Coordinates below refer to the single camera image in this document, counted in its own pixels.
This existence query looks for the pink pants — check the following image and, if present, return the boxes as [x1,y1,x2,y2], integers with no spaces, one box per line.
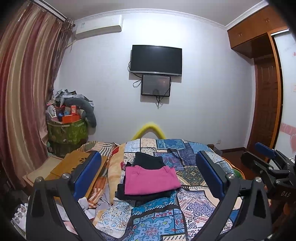
[125,165,181,195]

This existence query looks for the brown wooden door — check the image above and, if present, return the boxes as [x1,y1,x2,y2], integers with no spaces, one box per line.
[247,56,278,159]

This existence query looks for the green storage basket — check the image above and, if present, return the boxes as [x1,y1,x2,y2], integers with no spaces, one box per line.
[47,119,88,158]

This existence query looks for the orange box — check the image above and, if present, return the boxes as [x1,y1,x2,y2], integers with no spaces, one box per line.
[62,114,81,124]

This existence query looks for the dark navy folded garment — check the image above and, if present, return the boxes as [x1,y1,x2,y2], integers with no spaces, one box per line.
[115,152,176,202]

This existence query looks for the grey neck pillow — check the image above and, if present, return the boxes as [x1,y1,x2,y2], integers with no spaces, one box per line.
[64,97,97,128]

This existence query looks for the white wardrobe sliding door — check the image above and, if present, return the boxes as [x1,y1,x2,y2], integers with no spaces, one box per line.
[273,30,296,158]

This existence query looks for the yellow curved plush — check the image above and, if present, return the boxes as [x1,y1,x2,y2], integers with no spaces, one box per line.
[132,122,166,140]

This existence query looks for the wooden overhead cabinet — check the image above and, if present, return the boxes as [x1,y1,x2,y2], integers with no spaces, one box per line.
[228,6,287,59]

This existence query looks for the striped red curtain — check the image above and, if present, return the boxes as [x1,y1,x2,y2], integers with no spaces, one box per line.
[1,1,74,188]

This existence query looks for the white air conditioner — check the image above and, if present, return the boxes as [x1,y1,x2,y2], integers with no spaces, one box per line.
[75,15,123,40]

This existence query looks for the small black wall monitor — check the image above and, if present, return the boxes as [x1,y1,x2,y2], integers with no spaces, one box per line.
[141,74,171,97]

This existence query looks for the large black wall television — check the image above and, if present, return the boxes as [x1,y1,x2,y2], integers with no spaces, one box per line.
[130,45,183,76]

